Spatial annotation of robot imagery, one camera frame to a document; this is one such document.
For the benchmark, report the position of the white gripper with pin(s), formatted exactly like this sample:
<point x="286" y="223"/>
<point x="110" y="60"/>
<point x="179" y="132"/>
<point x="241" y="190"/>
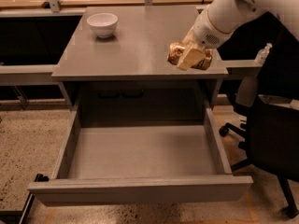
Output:
<point x="206" y="34"/>

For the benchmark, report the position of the orange soda can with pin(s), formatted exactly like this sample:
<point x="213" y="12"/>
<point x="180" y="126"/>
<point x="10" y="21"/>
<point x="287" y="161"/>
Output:
<point x="177" y="49"/>

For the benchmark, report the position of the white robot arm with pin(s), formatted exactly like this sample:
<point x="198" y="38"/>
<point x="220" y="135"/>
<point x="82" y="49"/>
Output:
<point x="218" y="21"/>

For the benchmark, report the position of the grey drawer cabinet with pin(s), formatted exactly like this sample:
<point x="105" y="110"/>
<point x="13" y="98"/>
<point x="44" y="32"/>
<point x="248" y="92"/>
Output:
<point x="126" y="80"/>

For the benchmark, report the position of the grey open top drawer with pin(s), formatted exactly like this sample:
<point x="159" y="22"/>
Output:
<point x="150" y="164"/>

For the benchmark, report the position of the clear plastic bottle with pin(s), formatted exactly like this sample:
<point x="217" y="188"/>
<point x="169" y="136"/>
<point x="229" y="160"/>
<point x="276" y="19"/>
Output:
<point x="262" y="54"/>

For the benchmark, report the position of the white ceramic bowl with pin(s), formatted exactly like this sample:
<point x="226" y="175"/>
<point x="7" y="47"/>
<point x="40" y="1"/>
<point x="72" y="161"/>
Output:
<point x="103" y="24"/>

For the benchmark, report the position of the black office chair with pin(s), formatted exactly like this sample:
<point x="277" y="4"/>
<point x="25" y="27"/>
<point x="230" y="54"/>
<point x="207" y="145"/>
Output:
<point x="272" y="131"/>

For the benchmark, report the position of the grey metal side rail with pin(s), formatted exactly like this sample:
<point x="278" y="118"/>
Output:
<point x="19" y="75"/>

